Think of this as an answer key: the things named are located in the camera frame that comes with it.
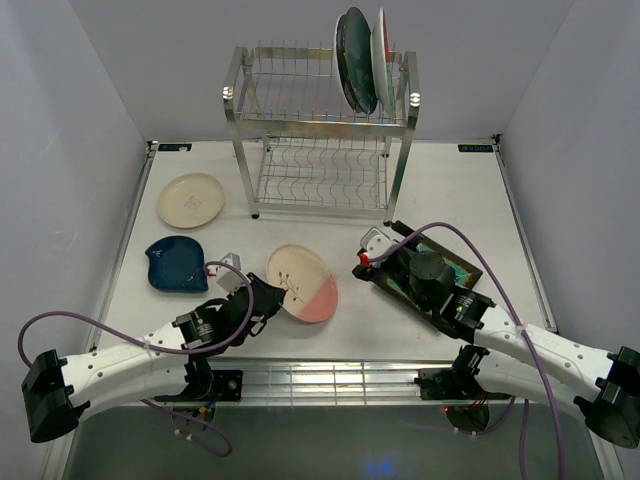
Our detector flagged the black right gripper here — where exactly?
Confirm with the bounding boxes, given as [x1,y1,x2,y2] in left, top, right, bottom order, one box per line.
[352,221,431,313]

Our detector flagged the green square plate dark rim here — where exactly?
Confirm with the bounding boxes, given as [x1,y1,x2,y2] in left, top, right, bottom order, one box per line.
[374,234,483,326]

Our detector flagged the cream and pink plate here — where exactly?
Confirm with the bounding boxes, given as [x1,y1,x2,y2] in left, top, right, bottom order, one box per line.
[266,244,339,323]

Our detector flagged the red and teal floral plate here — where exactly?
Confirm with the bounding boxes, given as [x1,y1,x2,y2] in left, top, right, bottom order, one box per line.
[370,7,395,117]

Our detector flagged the white plate green red rim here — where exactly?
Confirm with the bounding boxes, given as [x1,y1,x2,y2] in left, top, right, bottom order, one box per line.
[333,14,358,111]

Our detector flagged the dark teal floral plate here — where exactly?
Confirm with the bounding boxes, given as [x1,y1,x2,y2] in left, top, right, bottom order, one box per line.
[343,7,378,115]

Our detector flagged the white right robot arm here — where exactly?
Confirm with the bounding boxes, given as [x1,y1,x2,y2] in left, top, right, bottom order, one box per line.
[353,246,639,449]

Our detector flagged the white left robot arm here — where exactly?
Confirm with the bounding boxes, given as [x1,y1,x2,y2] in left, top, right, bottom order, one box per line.
[21,274,286,443]

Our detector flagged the dark blue leaf-shaped dish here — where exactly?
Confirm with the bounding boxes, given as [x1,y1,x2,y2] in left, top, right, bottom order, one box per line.
[144,235,208,293]

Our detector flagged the two-tier steel dish rack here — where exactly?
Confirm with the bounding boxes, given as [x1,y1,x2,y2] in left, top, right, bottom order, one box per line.
[222,46,421,225]

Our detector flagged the cream round plate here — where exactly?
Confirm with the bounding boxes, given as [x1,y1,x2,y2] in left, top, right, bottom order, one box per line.
[156,173,226,229]

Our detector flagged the right corner table label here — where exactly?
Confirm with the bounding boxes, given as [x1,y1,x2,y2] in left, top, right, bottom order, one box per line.
[458,144,494,153]

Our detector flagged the corner table label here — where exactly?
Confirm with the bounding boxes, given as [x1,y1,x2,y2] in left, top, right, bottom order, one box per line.
[458,144,494,153]
[157,143,192,152]

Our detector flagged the left corner table label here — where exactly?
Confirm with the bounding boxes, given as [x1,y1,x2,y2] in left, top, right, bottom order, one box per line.
[157,143,192,152]

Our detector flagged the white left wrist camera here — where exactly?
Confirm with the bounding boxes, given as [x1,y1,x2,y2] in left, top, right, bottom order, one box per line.
[205,252,245,293]

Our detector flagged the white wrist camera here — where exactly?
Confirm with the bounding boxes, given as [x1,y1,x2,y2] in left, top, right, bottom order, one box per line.
[358,227,394,267]
[205,252,245,293]

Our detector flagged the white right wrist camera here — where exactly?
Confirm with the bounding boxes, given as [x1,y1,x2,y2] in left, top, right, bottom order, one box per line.
[358,227,394,267]

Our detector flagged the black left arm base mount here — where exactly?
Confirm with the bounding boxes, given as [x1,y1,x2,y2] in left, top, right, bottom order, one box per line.
[201,370,244,402]

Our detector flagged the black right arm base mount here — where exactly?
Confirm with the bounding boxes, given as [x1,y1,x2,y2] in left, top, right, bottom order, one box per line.
[414,368,485,400]

